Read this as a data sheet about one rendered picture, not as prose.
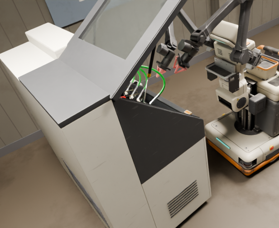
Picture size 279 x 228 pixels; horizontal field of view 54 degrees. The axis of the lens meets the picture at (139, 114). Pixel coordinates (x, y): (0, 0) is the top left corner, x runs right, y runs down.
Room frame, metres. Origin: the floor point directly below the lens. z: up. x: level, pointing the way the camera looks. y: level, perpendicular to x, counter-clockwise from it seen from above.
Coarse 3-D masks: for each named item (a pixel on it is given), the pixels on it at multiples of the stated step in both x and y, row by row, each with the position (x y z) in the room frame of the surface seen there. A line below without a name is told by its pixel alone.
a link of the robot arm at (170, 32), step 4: (172, 24) 1.90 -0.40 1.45; (168, 28) 1.86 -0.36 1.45; (172, 28) 1.87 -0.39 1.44; (168, 32) 1.83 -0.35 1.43; (172, 32) 1.84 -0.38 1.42; (168, 36) 1.80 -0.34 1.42; (172, 36) 1.80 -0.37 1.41; (168, 40) 1.79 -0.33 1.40; (172, 40) 1.77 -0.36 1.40; (168, 44) 1.75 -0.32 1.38
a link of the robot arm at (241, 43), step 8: (248, 0) 1.62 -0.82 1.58; (240, 8) 1.66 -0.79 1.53; (248, 8) 1.62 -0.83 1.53; (240, 16) 1.64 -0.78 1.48; (248, 16) 1.62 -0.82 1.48; (240, 24) 1.62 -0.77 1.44; (248, 24) 1.61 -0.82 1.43; (240, 32) 1.60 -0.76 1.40; (240, 40) 1.59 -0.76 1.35; (240, 48) 1.57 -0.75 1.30; (232, 56) 1.59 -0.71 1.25; (240, 56) 1.54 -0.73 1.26; (248, 56) 1.55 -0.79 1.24
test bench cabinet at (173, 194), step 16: (176, 160) 1.27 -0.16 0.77; (192, 160) 1.33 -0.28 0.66; (160, 176) 1.20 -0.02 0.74; (176, 176) 1.26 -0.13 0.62; (192, 176) 1.32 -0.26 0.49; (208, 176) 1.39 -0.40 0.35; (144, 192) 1.14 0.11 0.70; (160, 192) 1.19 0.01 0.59; (176, 192) 1.24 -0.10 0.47; (192, 192) 1.31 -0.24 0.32; (208, 192) 1.38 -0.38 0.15; (160, 208) 1.17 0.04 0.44; (176, 208) 1.23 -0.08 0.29; (192, 208) 1.30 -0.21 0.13; (160, 224) 1.15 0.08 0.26; (176, 224) 1.21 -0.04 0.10
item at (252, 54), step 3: (249, 51) 1.61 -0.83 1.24; (252, 51) 1.64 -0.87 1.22; (252, 54) 1.59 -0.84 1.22; (255, 54) 1.59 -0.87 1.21; (258, 54) 1.58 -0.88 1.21; (252, 57) 1.58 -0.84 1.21; (255, 57) 1.58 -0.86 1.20; (258, 57) 1.58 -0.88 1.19; (249, 60) 1.58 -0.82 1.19; (252, 60) 1.57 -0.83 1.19; (255, 60) 1.57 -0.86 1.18; (258, 60) 1.56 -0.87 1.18; (249, 63) 1.59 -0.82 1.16; (252, 63) 1.58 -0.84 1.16; (255, 63) 1.56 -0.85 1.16
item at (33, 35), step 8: (48, 24) 2.41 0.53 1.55; (32, 32) 2.32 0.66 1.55; (40, 32) 2.26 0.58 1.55; (48, 32) 2.20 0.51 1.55; (56, 32) 2.15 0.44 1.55; (64, 32) 2.09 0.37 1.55; (32, 40) 2.25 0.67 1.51; (40, 40) 2.06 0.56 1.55; (48, 40) 2.01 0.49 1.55; (56, 40) 1.96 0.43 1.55; (64, 40) 1.91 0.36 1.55; (40, 48) 2.10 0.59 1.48; (48, 48) 1.87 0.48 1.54; (56, 48) 1.80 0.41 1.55; (64, 48) 1.79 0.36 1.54; (56, 56) 1.77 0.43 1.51
